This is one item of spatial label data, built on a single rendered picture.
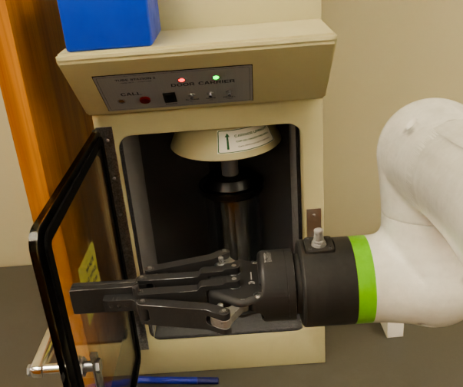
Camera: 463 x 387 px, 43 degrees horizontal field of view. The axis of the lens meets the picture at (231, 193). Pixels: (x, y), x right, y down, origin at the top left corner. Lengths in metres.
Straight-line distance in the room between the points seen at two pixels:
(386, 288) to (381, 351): 0.49
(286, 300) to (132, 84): 0.32
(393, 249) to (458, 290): 0.07
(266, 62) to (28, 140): 0.31
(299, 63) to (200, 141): 0.22
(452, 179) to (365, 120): 0.90
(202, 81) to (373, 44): 0.61
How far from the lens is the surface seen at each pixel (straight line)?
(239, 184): 0.94
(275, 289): 0.59
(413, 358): 1.07
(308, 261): 0.59
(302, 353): 1.03
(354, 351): 1.08
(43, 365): 0.70
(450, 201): 0.41
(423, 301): 0.61
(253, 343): 1.01
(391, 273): 0.60
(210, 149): 0.86
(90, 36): 0.70
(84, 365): 0.69
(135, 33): 0.69
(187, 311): 0.59
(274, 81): 0.75
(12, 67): 0.75
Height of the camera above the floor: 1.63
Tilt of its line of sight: 25 degrees down
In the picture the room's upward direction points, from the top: 5 degrees counter-clockwise
